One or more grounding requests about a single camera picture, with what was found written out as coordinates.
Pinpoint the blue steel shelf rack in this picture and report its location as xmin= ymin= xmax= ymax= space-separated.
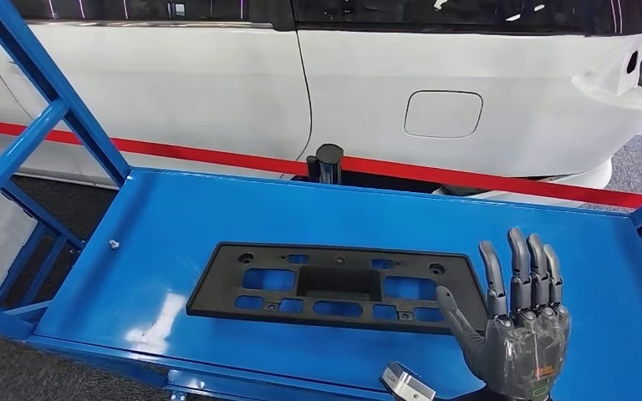
xmin=0 ymin=0 xmax=642 ymax=401

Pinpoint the white car fuel flap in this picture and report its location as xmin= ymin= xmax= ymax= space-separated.
xmin=402 ymin=89 xmax=484 ymax=140

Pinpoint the black barrier post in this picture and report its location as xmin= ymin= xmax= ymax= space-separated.
xmin=305 ymin=143 xmax=345 ymax=185

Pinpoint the white car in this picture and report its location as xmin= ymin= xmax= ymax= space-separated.
xmin=0 ymin=0 xmax=642 ymax=209

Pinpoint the black plastic plate bracket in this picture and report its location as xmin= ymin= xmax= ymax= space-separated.
xmin=186 ymin=241 xmax=489 ymax=336

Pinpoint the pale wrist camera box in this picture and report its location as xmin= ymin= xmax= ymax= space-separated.
xmin=379 ymin=361 xmax=437 ymax=401

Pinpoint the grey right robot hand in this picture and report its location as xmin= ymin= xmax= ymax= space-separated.
xmin=436 ymin=226 xmax=573 ymax=401

